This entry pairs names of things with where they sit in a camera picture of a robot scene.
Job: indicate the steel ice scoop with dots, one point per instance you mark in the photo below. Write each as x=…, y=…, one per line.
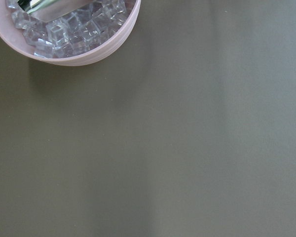
x=48, y=10

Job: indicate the clear ice cubes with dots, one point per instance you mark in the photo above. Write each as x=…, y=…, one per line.
x=75, y=33

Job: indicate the pink ice bowl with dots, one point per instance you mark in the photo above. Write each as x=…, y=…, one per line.
x=15, y=40

